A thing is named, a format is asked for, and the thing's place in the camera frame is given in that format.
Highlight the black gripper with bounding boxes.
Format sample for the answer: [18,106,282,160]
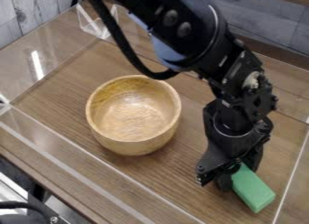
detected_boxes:
[195,99,274,192]

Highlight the green rectangular block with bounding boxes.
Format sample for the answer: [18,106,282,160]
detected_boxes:
[231,163,276,213]

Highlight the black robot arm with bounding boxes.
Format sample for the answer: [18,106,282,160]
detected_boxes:
[88,0,278,191]

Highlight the round wooden bowl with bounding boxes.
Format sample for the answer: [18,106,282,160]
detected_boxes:
[85,75,180,156]

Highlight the black metal table frame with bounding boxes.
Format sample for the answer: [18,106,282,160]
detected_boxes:
[0,156,92,224]

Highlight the clear acrylic corner bracket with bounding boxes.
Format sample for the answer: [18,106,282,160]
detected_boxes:
[76,4,111,40]

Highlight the black cable lower left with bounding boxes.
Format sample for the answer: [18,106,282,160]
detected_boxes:
[0,199,34,224]

